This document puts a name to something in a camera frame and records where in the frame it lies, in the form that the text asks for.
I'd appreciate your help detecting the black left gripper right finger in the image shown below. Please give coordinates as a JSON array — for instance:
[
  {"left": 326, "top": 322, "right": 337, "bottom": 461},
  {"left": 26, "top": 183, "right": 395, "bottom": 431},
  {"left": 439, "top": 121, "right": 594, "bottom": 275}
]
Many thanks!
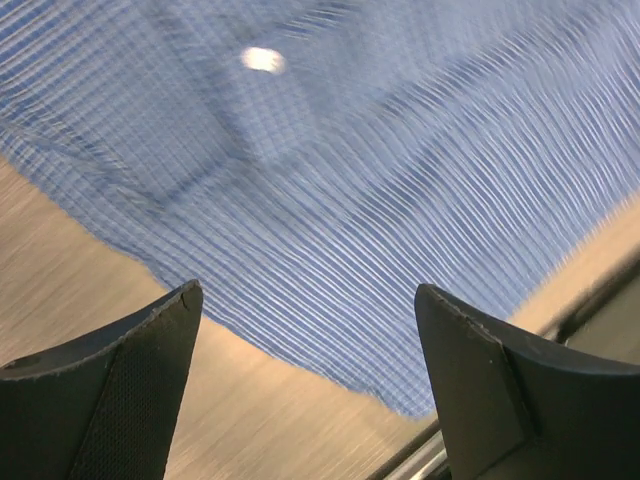
[{"left": 414, "top": 284, "right": 639, "bottom": 479}]

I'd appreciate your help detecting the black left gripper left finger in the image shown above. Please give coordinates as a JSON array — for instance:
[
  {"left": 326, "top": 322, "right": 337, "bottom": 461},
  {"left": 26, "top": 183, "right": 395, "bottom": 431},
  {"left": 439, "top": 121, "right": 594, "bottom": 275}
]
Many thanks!
[{"left": 1, "top": 280, "right": 203, "bottom": 479}]

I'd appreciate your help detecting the blue plaid long sleeve shirt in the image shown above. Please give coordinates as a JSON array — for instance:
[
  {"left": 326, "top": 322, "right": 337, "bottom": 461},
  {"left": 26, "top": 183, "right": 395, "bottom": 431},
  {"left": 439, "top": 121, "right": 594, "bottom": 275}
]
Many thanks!
[{"left": 1, "top": 1, "right": 639, "bottom": 417}]

